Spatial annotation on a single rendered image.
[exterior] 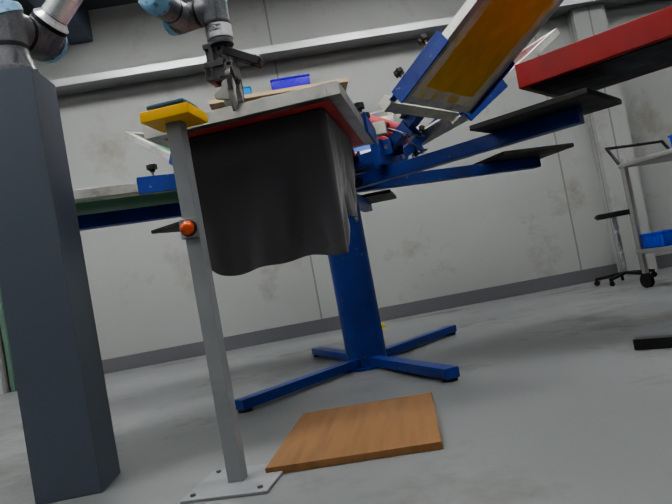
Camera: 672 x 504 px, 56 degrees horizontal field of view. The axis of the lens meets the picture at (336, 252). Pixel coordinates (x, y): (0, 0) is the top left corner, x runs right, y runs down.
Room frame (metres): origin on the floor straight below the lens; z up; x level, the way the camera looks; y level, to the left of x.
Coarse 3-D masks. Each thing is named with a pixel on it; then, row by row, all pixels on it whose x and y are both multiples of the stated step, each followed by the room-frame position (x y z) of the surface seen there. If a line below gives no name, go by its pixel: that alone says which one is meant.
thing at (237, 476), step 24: (144, 120) 1.56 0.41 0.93; (168, 120) 1.57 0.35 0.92; (192, 120) 1.61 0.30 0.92; (192, 168) 1.62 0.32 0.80; (192, 192) 1.59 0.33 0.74; (192, 216) 1.59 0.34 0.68; (192, 240) 1.59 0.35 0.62; (192, 264) 1.59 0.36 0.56; (216, 312) 1.61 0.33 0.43; (216, 336) 1.59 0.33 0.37; (216, 360) 1.59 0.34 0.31; (216, 384) 1.59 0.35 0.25; (216, 408) 1.59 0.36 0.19; (240, 456) 1.60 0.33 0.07; (216, 480) 1.64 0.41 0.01; (240, 480) 1.59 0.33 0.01; (264, 480) 1.56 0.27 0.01
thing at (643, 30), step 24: (624, 24) 2.04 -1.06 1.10; (648, 24) 2.00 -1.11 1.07; (576, 48) 2.15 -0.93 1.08; (600, 48) 2.10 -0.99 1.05; (624, 48) 2.05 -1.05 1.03; (648, 48) 2.05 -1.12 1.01; (528, 72) 2.26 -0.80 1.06; (552, 72) 2.21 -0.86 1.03; (576, 72) 2.19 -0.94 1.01; (600, 72) 2.25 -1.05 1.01; (624, 72) 2.32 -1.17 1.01; (648, 72) 2.39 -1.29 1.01; (552, 96) 2.51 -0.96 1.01
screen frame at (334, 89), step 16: (336, 80) 1.71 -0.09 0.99; (272, 96) 1.74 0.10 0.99; (288, 96) 1.73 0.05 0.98; (304, 96) 1.73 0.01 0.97; (320, 96) 1.72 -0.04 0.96; (336, 96) 1.73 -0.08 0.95; (208, 112) 1.77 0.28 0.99; (224, 112) 1.77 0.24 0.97; (240, 112) 1.76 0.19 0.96; (256, 112) 1.75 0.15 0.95; (272, 112) 1.77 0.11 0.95; (352, 112) 1.94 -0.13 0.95; (144, 128) 1.81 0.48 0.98; (192, 128) 1.79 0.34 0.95; (160, 144) 1.90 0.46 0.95; (368, 144) 2.48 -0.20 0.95
